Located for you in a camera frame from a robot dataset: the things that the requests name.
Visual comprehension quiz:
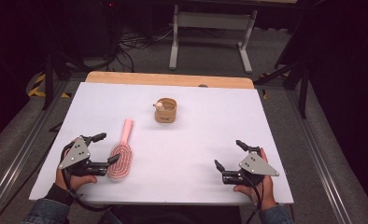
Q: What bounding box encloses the person's left hand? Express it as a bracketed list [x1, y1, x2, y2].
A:
[54, 148, 98, 192]

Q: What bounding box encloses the black tripod stand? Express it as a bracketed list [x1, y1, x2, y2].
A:
[41, 50, 92, 111]
[254, 60, 310, 119]

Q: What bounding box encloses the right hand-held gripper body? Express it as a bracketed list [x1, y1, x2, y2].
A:
[221, 146, 280, 188]

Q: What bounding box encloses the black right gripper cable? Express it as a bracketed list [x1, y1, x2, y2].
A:
[243, 175, 265, 224]

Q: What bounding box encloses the aluminium floor rail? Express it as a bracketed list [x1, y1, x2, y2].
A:
[284, 90, 354, 224]
[0, 81, 70, 218]

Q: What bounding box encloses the person's right hand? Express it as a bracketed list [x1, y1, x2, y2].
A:
[233, 147, 278, 212]

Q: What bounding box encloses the yellow black hazard tape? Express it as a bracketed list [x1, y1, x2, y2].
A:
[27, 73, 73, 99]

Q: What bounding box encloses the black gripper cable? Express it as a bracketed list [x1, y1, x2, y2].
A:
[59, 141, 113, 213]
[243, 175, 265, 224]

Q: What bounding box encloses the tan bag-shaped holder with bear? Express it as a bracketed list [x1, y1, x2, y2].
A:
[152, 97, 178, 124]

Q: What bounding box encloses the wooden table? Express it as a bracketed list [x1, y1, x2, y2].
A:
[84, 71, 255, 90]

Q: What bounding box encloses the white board table cover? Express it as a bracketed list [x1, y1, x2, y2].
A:
[28, 81, 295, 206]

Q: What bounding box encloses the bundle of floor cables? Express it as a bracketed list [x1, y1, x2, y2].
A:
[115, 26, 176, 73]

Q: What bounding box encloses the grey metal table frame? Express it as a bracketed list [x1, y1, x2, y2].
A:
[168, 4, 259, 75]

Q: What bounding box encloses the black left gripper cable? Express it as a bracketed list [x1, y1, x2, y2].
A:
[59, 141, 113, 213]

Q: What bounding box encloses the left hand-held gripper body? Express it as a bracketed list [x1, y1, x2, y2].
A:
[58, 134, 110, 177]

